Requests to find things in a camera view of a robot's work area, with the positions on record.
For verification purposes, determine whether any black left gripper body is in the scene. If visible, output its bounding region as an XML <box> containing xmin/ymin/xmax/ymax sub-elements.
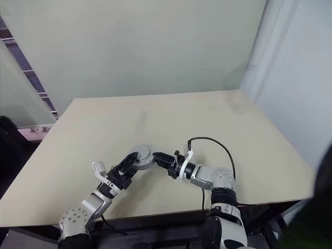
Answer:
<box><xmin>105</xmin><ymin>163</ymin><xmax>134</xmax><ymax>190</ymax></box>

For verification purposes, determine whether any round grey housing lid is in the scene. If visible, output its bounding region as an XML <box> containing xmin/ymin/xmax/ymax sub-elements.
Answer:
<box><xmin>130</xmin><ymin>144</ymin><xmax>156</xmax><ymax>163</ymax></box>

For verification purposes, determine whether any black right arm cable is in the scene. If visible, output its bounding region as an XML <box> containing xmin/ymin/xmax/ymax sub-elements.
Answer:
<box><xmin>187</xmin><ymin>137</ymin><xmax>237</xmax><ymax>212</ymax></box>

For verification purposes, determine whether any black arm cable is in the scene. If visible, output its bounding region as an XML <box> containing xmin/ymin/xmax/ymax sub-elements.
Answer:
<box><xmin>99</xmin><ymin>213</ymin><xmax>128</xmax><ymax>237</ymax></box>
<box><xmin>187</xmin><ymin>137</ymin><xmax>237</xmax><ymax>212</ymax></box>

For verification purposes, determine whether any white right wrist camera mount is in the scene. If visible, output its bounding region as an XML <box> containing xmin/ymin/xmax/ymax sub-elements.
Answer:
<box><xmin>178</xmin><ymin>143</ymin><xmax>196</xmax><ymax>181</ymax></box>

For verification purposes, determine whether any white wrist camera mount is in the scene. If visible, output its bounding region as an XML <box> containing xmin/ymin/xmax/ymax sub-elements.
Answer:
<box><xmin>91</xmin><ymin>161</ymin><xmax>123</xmax><ymax>194</ymax></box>
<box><xmin>178</xmin><ymin>143</ymin><xmax>196</xmax><ymax>181</ymax></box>

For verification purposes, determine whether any dark blurry rounded shape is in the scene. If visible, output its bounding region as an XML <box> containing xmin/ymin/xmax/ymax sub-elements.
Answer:
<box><xmin>282</xmin><ymin>141</ymin><xmax>332</xmax><ymax>249</ymax></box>

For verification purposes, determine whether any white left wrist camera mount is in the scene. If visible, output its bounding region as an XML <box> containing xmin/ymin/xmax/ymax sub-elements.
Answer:
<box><xmin>91</xmin><ymin>161</ymin><xmax>123</xmax><ymax>194</ymax></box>

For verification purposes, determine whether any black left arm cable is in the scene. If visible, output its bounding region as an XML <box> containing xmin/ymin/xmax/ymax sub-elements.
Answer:
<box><xmin>99</xmin><ymin>213</ymin><xmax>128</xmax><ymax>237</ymax></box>

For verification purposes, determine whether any dark slatted window frame strip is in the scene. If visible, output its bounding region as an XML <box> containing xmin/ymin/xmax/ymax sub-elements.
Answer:
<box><xmin>0</xmin><ymin>17</ymin><xmax>60</xmax><ymax>120</ymax></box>

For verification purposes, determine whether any pink shelf board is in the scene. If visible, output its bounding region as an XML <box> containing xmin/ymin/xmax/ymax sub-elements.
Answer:
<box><xmin>16</xmin><ymin>124</ymin><xmax>54</xmax><ymax>141</ymax></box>

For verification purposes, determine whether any black table frame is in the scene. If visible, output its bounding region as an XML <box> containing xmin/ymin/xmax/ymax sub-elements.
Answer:
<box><xmin>0</xmin><ymin>199</ymin><xmax>313</xmax><ymax>249</ymax></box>

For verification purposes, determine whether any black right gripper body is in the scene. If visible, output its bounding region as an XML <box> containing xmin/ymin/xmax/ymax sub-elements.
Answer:
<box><xmin>167</xmin><ymin>155</ymin><xmax>186</xmax><ymax>180</ymax></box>

